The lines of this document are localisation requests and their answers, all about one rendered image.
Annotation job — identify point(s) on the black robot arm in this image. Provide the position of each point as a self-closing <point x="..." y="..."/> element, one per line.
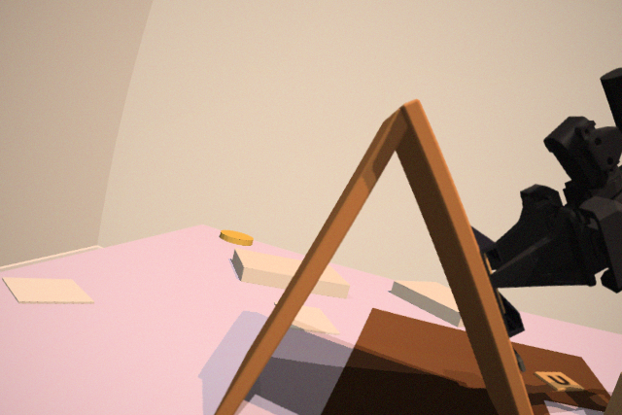
<point x="589" y="155"/>

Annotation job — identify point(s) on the cream flat rectangular tile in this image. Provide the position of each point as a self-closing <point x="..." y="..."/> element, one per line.
<point x="431" y="297"/>
<point x="277" y="272"/>

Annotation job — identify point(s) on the orange letter tile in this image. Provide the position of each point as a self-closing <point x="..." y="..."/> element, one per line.
<point x="558" y="381"/>

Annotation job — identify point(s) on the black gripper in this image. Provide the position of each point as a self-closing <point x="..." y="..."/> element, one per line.
<point x="556" y="245"/>

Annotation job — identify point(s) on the orange flat disc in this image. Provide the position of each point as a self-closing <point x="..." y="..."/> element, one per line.
<point x="236" y="237"/>

